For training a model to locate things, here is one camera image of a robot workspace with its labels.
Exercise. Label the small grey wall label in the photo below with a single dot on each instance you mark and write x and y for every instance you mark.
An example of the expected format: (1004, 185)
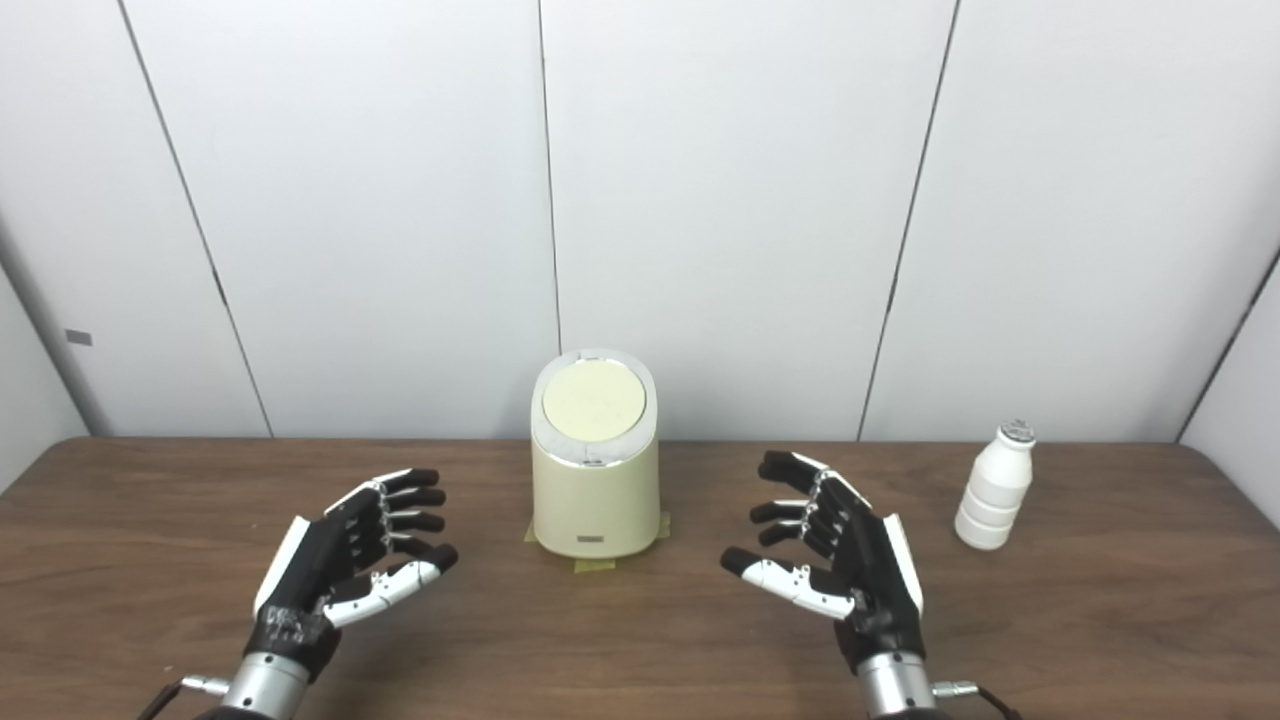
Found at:
(79, 337)

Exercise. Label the small white plastic bottle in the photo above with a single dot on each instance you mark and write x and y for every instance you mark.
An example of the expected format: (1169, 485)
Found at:
(995, 495)

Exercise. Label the cream round bin lid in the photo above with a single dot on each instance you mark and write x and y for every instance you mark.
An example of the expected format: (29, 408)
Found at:
(594, 400)

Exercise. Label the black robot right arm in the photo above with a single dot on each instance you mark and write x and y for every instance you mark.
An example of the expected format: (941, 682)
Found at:
(893, 690)

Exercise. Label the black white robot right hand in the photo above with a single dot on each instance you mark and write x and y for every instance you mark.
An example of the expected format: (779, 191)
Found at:
(870, 570)

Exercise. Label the black white robot left hand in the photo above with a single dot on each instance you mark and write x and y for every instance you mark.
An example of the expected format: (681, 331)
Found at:
(320, 565)

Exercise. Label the cream-colored round bin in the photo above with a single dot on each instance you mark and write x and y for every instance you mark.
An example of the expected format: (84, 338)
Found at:
(595, 500)

